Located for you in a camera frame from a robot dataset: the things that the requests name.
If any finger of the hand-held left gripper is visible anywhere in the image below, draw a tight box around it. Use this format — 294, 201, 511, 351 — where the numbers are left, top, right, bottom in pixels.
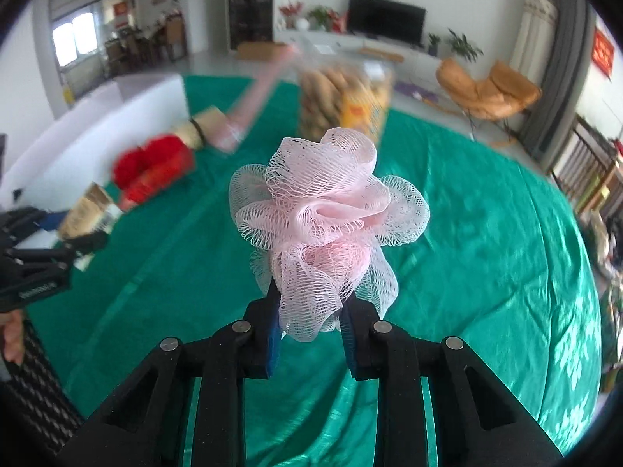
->
5, 230, 110, 273
0, 207, 66, 253

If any white curtain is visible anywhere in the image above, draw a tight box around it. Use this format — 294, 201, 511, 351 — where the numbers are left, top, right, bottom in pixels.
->
511, 0, 558, 79

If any leafy potted plant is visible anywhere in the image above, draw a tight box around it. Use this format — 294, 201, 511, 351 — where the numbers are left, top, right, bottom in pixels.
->
447, 29, 484, 63

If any purple floor mat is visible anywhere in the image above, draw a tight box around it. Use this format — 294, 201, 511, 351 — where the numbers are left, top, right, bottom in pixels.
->
393, 83, 439, 103

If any person's left hand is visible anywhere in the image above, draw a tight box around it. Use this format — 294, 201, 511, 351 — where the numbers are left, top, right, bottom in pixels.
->
1, 310, 26, 365

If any pink long-handled brush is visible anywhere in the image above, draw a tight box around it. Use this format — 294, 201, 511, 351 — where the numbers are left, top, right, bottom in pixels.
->
209, 43, 300, 154

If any brown cardboard box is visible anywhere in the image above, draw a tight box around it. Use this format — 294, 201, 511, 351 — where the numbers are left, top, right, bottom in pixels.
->
236, 41, 288, 61

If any red wall poster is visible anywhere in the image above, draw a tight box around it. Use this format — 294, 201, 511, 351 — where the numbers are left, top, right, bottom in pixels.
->
593, 26, 615, 81

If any orange lounge chair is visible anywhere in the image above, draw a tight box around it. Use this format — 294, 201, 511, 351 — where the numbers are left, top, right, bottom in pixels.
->
435, 58, 542, 139

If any dark display cabinet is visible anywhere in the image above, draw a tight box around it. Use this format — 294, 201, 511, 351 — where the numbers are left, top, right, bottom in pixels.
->
228, 0, 276, 52

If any green potted plant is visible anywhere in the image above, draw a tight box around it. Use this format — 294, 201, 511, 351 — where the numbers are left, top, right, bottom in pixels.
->
306, 6, 334, 31

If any wooden bench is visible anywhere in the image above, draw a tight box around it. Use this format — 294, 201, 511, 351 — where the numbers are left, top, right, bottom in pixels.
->
363, 46, 405, 63

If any dining table with chairs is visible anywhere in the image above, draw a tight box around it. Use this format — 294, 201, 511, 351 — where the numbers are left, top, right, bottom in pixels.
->
104, 12, 188, 76

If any grey curtain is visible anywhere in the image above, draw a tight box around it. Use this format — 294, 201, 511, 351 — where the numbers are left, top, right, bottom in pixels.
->
521, 0, 597, 171

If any wooden slatted rack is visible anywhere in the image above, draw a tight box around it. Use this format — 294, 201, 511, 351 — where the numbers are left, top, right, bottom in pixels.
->
550, 114, 623, 215

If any clear bag of biscuits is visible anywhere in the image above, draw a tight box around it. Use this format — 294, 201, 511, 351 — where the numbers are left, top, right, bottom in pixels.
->
297, 53, 395, 144

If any red flower bouquet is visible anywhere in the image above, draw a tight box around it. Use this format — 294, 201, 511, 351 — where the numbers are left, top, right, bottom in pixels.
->
278, 1, 305, 29

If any green tablecloth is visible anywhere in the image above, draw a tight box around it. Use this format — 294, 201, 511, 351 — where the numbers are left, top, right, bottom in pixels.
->
24, 74, 604, 467

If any white cardboard box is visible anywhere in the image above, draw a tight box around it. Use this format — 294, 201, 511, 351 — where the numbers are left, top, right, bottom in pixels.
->
0, 74, 190, 215

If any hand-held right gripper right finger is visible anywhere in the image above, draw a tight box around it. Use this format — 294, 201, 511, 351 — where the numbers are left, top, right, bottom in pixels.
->
338, 297, 565, 467

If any red heart plush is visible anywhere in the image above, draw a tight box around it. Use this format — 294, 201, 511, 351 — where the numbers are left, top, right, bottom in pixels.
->
112, 135, 198, 212

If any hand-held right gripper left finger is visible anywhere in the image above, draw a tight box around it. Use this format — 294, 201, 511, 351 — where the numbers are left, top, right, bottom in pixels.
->
68, 284, 286, 467

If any window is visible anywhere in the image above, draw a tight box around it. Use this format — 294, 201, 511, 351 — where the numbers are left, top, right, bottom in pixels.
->
53, 12, 98, 66

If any pink mesh bath pouf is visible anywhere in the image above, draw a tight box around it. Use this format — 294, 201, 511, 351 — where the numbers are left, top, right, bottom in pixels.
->
229, 127, 431, 344

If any black television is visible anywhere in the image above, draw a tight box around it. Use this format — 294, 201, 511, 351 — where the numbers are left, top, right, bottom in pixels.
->
348, 0, 428, 48

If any white television cabinet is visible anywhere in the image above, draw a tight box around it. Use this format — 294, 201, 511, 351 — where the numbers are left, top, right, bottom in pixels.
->
275, 26, 443, 76

